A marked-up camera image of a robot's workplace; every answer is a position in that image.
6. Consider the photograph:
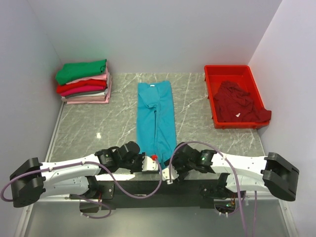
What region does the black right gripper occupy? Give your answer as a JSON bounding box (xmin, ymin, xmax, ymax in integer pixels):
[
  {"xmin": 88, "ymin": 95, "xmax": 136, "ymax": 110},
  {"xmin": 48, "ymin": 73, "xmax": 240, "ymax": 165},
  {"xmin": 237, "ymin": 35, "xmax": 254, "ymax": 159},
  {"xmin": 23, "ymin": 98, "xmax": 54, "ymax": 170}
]
[{"xmin": 164, "ymin": 155, "xmax": 195, "ymax": 185}]

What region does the teal t shirt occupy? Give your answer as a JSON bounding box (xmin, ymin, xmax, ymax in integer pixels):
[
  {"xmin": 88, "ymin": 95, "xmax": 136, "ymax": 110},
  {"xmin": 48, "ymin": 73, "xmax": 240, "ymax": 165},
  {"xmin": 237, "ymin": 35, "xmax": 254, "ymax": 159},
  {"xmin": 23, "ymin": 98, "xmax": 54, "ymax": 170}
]
[{"xmin": 136, "ymin": 81, "xmax": 177, "ymax": 168}]

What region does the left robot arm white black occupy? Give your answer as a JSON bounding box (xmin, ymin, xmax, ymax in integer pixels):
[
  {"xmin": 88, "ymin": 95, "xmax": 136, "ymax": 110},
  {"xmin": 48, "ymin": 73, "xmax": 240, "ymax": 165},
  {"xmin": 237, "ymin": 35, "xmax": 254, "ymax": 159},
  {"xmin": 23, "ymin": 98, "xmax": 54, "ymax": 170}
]
[{"xmin": 10, "ymin": 142, "xmax": 145, "ymax": 208}]

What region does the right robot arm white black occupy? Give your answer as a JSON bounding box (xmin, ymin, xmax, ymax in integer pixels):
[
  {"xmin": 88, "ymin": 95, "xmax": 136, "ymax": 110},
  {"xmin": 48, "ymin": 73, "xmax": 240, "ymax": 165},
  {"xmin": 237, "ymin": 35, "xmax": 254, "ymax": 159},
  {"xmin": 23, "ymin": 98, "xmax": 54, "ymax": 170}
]
[{"xmin": 162, "ymin": 142, "xmax": 299, "ymax": 202}]

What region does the grey white folded t shirt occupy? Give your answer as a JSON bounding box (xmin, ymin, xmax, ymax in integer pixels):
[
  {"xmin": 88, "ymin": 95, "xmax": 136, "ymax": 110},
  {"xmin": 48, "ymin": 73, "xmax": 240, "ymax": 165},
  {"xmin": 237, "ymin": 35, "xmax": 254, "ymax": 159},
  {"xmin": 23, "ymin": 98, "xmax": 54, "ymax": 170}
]
[{"xmin": 62, "ymin": 88, "xmax": 108, "ymax": 99}]

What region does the dark red t shirt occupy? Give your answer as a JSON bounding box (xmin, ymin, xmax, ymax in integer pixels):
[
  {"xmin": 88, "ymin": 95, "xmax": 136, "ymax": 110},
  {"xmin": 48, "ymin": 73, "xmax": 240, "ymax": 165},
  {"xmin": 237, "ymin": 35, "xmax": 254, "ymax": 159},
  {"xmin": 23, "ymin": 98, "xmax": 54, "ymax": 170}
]
[{"xmin": 213, "ymin": 81, "xmax": 272, "ymax": 123}]

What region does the red folded t shirt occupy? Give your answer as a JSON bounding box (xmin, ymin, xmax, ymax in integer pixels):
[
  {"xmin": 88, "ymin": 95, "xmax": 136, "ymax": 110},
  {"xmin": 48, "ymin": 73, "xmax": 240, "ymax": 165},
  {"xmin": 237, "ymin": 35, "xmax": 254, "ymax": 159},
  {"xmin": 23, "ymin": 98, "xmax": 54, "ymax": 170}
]
[{"xmin": 56, "ymin": 79, "xmax": 107, "ymax": 94}]

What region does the magenta folded t shirt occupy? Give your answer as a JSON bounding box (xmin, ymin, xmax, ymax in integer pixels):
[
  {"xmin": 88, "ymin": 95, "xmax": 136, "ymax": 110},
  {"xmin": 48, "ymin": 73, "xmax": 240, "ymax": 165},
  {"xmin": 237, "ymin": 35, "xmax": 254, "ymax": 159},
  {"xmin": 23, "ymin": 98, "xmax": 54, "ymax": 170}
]
[{"xmin": 59, "ymin": 85, "xmax": 106, "ymax": 96}]

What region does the red plastic bin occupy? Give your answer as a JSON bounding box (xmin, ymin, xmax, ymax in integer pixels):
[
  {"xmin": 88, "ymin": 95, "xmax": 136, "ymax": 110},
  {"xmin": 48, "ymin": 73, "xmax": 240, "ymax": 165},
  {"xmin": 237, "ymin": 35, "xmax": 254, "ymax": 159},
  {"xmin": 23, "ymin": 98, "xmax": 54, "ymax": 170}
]
[{"xmin": 204, "ymin": 65, "xmax": 270, "ymax": 129}]

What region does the green folded t shirt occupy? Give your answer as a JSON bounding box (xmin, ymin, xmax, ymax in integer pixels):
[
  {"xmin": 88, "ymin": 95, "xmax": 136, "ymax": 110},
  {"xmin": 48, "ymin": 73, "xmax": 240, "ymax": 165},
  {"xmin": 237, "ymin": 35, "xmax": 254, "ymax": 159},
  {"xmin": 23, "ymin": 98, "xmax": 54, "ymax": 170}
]
[{"xmin": 55, "ymin": 59, "xmax": 107, "ymax": 85}]

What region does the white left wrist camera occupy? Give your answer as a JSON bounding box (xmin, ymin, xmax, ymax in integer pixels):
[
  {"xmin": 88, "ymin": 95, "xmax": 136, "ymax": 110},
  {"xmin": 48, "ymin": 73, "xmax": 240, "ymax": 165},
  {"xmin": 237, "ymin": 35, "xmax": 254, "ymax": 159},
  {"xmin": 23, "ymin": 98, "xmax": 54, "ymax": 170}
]
[{"xmin": 142, "ymin": 155, "xmax": 159, "ymax": 172}]

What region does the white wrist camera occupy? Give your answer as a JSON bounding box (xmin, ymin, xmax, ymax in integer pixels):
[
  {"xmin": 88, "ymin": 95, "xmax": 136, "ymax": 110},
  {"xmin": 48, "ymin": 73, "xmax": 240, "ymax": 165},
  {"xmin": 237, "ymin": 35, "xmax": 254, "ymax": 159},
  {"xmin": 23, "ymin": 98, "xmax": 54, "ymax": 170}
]
[
  {"xmin": 162, "ymin": 165, "xmax": 179, "ymax": 185},
  {"xmin": 142, "ymin": 155, "xmax": 159, "ymax": 172}
]

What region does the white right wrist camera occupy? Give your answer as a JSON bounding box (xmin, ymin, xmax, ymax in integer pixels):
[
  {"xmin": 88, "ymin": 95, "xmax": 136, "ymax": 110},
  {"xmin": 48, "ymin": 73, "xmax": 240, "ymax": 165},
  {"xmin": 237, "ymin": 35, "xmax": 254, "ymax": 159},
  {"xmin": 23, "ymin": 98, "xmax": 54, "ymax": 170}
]
[{"xmin": 162, "ymin": 165, "xmax": 179, "ymax": 185}]

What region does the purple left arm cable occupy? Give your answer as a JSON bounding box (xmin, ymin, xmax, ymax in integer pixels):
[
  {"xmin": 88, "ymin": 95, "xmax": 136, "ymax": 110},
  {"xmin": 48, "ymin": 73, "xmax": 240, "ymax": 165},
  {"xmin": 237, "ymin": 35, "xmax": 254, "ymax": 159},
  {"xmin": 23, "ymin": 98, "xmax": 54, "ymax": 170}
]
[{"xmin": 0, "ymin": 157, "xmax": 163, "ymax": 219}]

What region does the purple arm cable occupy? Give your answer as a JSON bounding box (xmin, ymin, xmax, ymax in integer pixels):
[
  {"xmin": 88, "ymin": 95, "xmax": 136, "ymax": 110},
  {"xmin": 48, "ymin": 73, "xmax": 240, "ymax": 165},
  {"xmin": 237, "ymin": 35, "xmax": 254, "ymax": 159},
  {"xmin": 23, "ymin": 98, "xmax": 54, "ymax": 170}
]
[
  {"xmin": 168, "ymin": 141, "xmax": 257, "ymax": 237},
  {"xmin": 0, "ymin": 157, "xmax": 163, "ymax": 219}
]

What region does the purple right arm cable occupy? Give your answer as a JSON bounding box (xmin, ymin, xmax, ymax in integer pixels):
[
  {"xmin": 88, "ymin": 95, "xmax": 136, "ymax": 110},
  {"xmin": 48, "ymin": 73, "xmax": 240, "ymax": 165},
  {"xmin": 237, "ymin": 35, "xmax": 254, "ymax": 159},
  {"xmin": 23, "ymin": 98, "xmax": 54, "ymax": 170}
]
[{"xmin": 168, "ymin": 141, "xmax": 257, "ymax": 237}]

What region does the aluminium frame rail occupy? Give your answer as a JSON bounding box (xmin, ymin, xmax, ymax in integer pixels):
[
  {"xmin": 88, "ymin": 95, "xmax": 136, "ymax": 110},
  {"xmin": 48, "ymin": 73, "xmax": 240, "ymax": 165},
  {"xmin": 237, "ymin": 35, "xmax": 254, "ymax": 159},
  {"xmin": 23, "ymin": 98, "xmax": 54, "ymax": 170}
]
[{"xmin": 13, "ymin": 101, "xmax": 301, "ymax": 237}]

